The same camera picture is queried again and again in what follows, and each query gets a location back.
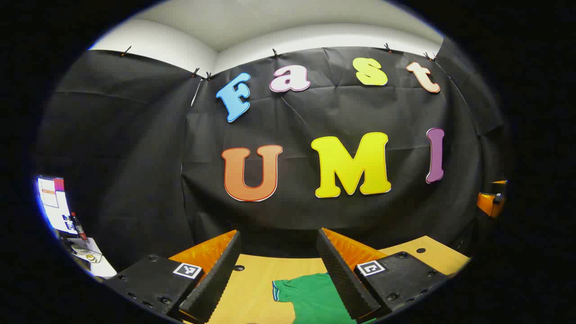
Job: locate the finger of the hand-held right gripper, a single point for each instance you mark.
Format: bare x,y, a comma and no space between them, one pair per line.
486,202

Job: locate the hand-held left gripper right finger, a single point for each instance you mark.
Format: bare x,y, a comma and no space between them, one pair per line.
344,279

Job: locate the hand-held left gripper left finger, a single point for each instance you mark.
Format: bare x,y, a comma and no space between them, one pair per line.
220,274

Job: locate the green T-shirt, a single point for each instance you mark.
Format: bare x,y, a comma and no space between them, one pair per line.
315,299

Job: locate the white paper sheets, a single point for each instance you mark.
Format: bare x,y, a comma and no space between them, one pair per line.
101,267

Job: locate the red capped bottle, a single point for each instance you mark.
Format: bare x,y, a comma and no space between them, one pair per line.
79,227

